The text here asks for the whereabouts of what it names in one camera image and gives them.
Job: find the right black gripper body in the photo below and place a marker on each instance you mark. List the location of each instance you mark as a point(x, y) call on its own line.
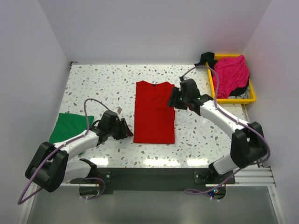
point(185, 99)

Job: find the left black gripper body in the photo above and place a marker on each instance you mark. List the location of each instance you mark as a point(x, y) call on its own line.
point(115, 131)

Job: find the red t shirt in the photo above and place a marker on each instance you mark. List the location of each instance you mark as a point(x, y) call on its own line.
point(154, 119)

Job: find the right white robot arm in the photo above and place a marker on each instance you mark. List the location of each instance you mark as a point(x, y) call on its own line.
point(248, 144)

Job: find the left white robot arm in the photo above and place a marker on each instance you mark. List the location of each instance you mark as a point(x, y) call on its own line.
point(49, 164)

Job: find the yellow plastic bin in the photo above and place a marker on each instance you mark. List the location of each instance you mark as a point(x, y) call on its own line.
point(236, 100)

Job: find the folded green t shirt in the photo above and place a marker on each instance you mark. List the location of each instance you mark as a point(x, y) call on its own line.
point(69, 128)

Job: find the black t shirt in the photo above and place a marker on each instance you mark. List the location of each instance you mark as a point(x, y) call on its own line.
point(208, 58)

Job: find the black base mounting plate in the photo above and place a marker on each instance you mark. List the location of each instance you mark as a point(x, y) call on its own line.
point(147, 179)

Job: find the pink t shirt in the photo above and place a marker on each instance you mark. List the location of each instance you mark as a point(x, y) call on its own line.
point(233, 77)

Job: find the grey cloth in bin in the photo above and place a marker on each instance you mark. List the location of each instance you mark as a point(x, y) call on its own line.
point(246, 94)

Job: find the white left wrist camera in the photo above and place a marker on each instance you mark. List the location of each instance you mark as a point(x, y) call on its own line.
point(118, 110)

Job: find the aluminium rail frame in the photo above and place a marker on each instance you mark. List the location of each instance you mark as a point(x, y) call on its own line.
point(252, 199)

